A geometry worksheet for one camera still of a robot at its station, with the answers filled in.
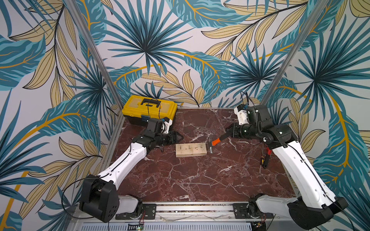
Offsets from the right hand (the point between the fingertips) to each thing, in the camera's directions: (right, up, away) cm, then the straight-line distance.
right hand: (227, 128), depth 69 cm
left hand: (-23, -6, +10) cm, 26 cm away
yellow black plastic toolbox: (-50, +11, +27) cm, 58 cm away
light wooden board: (-17, -14, +24) cm, 32 cm away
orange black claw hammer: (-6, -8, +10) cm, 14 cm away
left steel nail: (-23, -13, +23) cm, 35 cm away
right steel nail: (-10, -13, +24) cm, 29 cm away
